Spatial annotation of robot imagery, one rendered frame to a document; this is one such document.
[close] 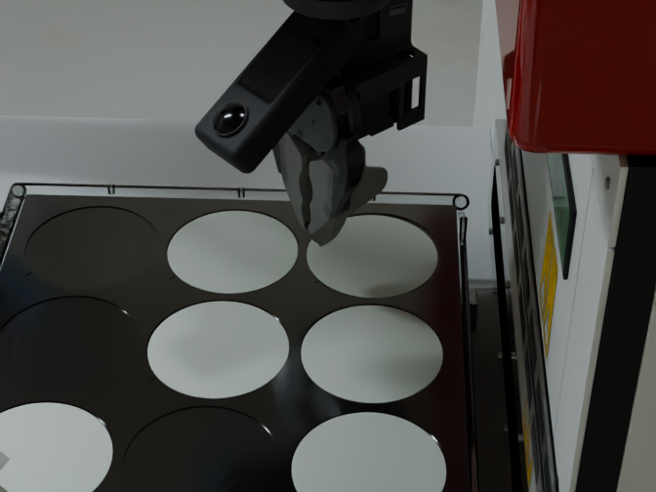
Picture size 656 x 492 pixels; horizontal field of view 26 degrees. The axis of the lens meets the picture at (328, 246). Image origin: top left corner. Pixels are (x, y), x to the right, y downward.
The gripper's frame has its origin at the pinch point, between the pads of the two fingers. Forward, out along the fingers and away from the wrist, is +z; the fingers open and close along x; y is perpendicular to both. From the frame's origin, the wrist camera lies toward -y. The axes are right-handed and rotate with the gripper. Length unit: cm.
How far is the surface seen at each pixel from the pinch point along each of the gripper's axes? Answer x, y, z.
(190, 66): 153, 87, 95
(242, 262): 5.6, -2.3, 5.2
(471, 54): 121, 136, 95
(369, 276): -1.8, 4.0, 5.1
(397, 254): -1.1, 7.4, 5.1
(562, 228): -22.6, 0.2, -14.4
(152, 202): 15.9, -3.7, 5.1
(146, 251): 11.2, -7.3, 5.2
